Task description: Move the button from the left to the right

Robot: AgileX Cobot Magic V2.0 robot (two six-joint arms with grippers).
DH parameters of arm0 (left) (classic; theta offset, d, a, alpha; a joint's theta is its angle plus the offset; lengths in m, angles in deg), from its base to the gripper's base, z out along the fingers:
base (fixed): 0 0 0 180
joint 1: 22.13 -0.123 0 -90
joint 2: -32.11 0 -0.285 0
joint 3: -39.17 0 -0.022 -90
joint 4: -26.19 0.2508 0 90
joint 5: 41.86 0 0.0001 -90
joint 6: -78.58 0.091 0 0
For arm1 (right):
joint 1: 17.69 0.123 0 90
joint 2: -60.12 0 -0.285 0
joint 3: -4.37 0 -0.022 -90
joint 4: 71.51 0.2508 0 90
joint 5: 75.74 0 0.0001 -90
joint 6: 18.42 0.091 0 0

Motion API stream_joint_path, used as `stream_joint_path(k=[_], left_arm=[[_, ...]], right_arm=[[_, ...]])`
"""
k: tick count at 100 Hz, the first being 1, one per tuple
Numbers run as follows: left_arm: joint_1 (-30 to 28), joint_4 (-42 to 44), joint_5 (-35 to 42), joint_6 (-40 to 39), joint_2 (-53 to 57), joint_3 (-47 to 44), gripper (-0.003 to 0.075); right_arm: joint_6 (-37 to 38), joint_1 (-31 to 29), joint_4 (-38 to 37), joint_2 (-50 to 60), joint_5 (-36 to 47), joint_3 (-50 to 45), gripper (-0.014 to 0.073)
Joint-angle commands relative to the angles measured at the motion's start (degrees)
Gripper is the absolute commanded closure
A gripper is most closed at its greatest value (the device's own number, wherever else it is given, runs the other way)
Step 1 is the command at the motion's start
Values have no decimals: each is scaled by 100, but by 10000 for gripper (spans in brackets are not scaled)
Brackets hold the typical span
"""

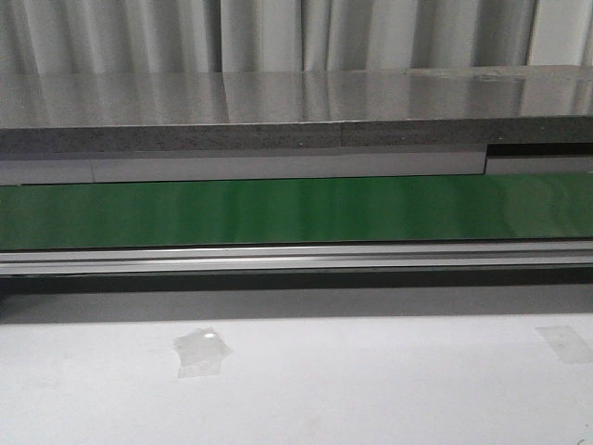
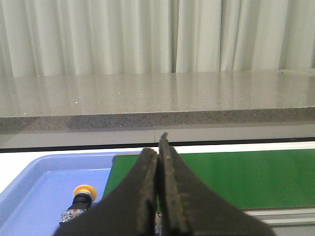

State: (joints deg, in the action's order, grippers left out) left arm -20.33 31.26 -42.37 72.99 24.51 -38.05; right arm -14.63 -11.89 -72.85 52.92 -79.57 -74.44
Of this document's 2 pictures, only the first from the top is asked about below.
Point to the aluminium conveyor front rail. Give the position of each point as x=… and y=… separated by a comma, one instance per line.
x=289, y=258

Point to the grey conveyor back rail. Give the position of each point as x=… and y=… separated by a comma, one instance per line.
x=264, y=163

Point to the crumpled clear tape patch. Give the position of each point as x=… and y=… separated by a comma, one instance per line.
x=201, y=353

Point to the clear tape strip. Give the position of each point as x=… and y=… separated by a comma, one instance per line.
x=569, y=347

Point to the green conveyor belt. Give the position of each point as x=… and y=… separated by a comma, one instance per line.
x=296, y=211

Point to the white pleated curtain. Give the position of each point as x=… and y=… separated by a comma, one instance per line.
x=52, y=37

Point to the grey stone countertop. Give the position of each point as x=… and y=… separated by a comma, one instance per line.
x=149, y=112

